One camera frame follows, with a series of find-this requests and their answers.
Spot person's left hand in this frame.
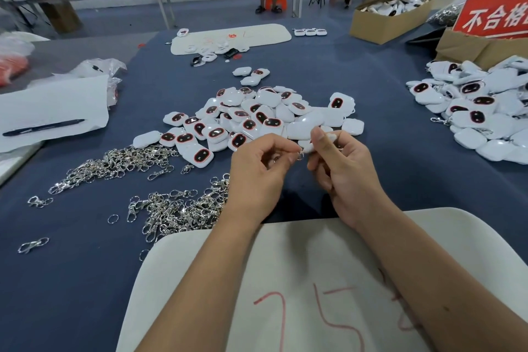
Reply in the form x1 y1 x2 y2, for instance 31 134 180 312
223 133 305 227

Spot person's right hand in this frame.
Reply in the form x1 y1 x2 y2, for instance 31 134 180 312
306 125 391 229

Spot person's left forearm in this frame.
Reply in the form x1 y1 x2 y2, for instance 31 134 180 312
136 214 265 352

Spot person's right forearm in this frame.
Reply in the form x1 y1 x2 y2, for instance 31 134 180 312
359 206 528 352

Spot white foam board red marks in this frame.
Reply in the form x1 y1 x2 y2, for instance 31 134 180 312
115 207 528 352

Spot long white foam board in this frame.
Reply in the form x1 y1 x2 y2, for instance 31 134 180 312
170 23 293 57

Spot open cardboard box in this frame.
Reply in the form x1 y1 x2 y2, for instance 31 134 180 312
350 0 444 46

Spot flat brown cardboard box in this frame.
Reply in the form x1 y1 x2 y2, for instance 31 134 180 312
434 28 528 72

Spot white paper sheet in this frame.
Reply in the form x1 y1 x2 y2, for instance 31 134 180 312
0 75 111 154

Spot black pen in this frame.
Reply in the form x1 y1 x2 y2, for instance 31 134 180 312
2 119 86 138

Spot red sign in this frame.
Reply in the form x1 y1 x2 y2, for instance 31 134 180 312
453 0 528 40

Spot orange bag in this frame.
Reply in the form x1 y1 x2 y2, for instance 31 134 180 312
0 54 31 87

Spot white plastic bag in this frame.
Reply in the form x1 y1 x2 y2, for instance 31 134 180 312
0 31 51 58

